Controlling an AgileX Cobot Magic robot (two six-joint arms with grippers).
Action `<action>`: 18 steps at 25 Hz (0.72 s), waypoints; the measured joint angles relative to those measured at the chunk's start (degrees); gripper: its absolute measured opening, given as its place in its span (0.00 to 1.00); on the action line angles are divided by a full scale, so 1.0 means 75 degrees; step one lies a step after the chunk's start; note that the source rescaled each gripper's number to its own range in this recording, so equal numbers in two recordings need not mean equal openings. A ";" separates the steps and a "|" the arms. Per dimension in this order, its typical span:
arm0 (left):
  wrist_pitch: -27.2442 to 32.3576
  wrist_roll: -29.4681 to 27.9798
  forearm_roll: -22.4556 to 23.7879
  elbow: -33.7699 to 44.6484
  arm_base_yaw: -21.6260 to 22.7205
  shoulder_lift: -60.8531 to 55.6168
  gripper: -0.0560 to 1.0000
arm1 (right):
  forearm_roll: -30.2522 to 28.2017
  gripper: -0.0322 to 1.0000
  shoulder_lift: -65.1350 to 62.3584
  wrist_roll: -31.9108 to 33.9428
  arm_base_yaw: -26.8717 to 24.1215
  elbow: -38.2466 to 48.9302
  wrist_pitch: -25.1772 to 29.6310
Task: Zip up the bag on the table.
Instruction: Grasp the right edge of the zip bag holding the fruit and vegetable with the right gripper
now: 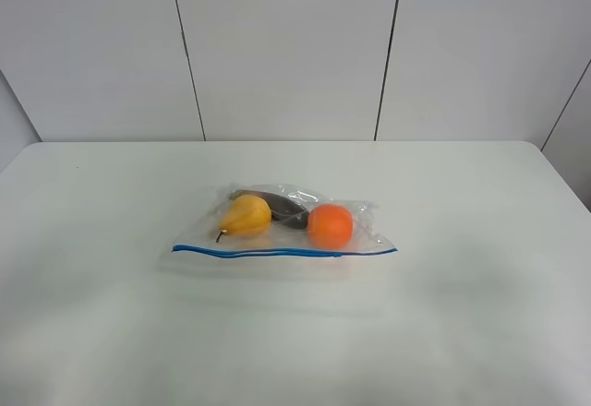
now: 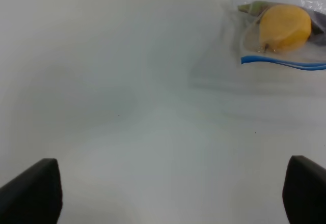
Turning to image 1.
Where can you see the clear zip bag blue seal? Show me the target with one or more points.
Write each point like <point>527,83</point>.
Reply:
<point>279,241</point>

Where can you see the dark purple eggplant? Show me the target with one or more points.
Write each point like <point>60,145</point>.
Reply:
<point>283,209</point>

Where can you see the orange fruit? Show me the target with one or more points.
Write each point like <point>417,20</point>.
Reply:
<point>330,227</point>

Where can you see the yellow pear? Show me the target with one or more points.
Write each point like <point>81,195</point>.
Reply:
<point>248,216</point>

